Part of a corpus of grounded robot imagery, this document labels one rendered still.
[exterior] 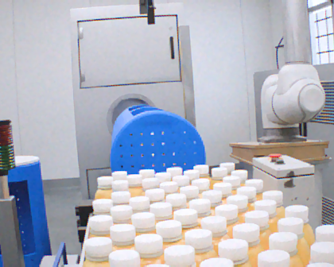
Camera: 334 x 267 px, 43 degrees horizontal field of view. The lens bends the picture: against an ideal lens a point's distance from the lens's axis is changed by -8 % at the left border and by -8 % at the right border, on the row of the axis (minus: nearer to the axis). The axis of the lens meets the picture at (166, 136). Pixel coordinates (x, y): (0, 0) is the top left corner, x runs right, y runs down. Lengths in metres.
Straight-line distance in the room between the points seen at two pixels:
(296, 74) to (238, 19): 5.38
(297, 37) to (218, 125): 5.17
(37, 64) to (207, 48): 2.52
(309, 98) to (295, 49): 0.20
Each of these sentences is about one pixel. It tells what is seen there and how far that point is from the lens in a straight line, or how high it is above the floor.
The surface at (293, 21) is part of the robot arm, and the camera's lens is 1.67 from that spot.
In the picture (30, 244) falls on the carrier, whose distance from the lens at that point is 2.28.
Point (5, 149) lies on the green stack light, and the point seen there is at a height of 1.20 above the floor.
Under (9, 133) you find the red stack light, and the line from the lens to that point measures 0.89.
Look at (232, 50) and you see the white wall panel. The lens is 6.84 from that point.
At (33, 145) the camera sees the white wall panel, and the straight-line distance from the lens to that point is 6.53.
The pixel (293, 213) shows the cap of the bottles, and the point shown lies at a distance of 0.72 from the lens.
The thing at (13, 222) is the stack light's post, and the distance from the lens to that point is 0.92.
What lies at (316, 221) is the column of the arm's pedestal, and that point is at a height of 0.74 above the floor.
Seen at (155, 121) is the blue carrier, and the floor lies 1.21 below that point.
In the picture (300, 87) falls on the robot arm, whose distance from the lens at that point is 1.56.
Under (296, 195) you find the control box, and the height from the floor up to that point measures 1.03.
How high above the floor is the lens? 1.29
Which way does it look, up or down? 6 degrees down
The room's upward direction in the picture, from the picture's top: 4 degrees counter-clockwise
